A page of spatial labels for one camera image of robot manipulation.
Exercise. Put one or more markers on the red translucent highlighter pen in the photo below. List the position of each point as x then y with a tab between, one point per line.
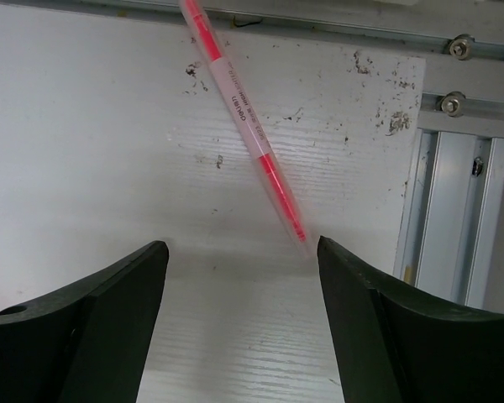
248	124

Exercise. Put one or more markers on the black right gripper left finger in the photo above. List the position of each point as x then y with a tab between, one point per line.
87	341

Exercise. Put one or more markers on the aluminium rail right side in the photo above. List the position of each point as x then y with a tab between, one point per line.
395	148

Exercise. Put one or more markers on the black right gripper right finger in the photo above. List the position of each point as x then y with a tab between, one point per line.
396	343

